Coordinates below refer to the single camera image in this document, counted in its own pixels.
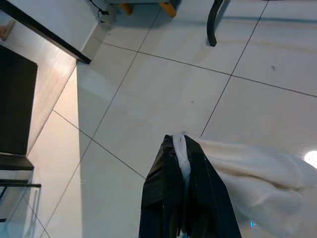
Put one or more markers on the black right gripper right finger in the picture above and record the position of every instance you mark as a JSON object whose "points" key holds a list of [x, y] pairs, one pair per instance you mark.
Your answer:
{"points": [[210, 210]]}

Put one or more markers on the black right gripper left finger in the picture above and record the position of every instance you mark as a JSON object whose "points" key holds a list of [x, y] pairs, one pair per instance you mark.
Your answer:
{"points": [[163, 198]]}

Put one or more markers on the white garment grey print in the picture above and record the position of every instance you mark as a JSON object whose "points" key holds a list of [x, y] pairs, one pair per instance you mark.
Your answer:
{"points": [[247, 173]]}

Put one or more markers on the black drying rack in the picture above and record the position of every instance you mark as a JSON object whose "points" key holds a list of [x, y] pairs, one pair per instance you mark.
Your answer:
{"points": [[211, 29]]}

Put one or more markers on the black door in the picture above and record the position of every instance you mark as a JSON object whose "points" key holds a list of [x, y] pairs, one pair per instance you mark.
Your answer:
{"points": [[15, 99]]}

